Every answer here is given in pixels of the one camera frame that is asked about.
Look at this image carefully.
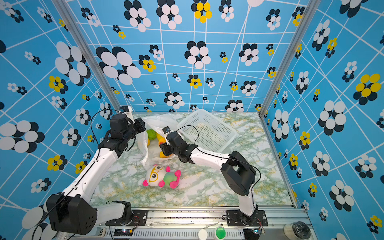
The yellow banana fruit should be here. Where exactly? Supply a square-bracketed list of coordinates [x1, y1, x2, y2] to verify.
[156, 133, 167, 146]

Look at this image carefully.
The white round button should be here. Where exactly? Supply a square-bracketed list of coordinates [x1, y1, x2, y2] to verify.
[198, 229, 208, 240]

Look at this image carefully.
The aluminium corner post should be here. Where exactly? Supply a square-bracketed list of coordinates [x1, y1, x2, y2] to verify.
[53, 1, 121, 110]
[260, 0, 321, 117]

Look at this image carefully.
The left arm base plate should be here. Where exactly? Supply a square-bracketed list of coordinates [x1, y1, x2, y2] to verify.
[106, 209, 149, 227]

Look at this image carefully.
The white plastic mesh basket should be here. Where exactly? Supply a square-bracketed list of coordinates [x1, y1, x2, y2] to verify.
[177, 109, 238, 153]

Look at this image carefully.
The clear tape roll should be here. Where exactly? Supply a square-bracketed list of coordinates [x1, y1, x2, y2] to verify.
[283, 222, 312, 240]

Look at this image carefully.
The left aluminium corner post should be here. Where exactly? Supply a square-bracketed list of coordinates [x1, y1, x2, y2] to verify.
[53, 1, 121, 110]

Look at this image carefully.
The colourful plush toy with glasses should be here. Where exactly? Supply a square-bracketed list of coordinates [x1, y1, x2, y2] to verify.
[143, 165, 181, 189]

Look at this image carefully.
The green fruit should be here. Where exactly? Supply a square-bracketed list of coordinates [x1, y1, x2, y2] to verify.
[147, 129, 157, 141]

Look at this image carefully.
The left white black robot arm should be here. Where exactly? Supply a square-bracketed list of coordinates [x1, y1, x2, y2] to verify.
[47, 112, 146, 235]

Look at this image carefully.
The green round button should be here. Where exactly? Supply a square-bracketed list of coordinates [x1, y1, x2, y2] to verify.
[213, 227, 226, 240]

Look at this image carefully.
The translucent white plastic bag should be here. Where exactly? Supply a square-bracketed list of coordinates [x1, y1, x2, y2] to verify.
[137, 114, 178, 169]

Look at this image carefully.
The right aluminium corner post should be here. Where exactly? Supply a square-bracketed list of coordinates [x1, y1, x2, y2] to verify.
[260, 0, 321, 117]

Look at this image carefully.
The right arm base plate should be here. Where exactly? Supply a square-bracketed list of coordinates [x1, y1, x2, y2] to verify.
[223, 210, 269, 227]

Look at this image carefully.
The orange mango fruit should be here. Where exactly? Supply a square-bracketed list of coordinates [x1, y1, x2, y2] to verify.
[159, 152, 174, 158]

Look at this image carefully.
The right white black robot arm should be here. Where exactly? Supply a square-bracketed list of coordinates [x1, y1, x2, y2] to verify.
[161, 127, 257, 223]

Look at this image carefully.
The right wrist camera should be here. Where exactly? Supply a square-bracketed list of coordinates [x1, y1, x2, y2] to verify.
[162, 126, 171, 139]

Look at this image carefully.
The aluminium front rail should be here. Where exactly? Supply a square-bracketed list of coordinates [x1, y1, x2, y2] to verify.
[56, 206, 317, 240]

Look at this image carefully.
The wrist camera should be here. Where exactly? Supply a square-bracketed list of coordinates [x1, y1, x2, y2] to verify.
[162, 126, 171, 139]
[120, 106, 134, 122]

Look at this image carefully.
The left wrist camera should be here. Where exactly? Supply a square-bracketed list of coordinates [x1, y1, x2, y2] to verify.
[120, 106, 134, 122]

